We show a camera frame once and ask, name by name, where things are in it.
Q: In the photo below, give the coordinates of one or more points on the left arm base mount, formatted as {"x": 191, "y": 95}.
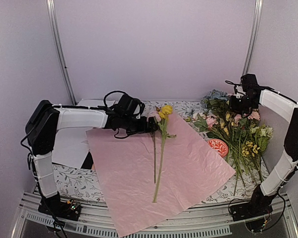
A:
{"x": 59, "y": 209}

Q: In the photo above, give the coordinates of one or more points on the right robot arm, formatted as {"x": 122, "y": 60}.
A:
{"x": 287, "y": 165}

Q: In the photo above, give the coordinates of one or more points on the aluminium frame post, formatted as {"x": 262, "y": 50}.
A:
{"x": 253, "y": 36}
{"x": 59, "y": 49}

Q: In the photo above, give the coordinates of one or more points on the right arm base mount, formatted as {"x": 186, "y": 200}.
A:
{"x": 242, "y": 210}

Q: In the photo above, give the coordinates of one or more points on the right aluminium frame post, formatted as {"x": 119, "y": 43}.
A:
{"x": 253, "y": 36}

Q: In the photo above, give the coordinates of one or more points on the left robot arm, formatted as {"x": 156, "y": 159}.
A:
{"x": 48, "y": 119}

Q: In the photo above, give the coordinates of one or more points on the blue hydrangea stem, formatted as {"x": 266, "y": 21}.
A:
{"x": 214, "y": 94}

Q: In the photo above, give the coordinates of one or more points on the yellow flower stem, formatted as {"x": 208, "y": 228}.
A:
{"x": 164, "y": 113}

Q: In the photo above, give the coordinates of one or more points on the pile of fake flowers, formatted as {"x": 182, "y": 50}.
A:
{"x": 247, "y": 140}

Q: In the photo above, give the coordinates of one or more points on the left aluminium frame post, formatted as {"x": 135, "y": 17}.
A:
{"x": 59, "y": 49}

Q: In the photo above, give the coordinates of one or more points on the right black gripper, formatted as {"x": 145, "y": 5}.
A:
{"x": 233, "y": 107}

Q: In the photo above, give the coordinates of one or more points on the red patterned bowl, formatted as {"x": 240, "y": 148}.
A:
{"x": 218, "y": 145}

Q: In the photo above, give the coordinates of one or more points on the pink wrapping paper sheet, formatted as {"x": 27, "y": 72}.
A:
{"x": 144, "y": 184}

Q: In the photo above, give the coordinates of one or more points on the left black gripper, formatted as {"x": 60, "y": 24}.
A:
{"x": 143, "y": 128}

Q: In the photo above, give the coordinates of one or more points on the front aluminium rail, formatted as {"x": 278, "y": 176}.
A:
{"x": 200, "y": 221}

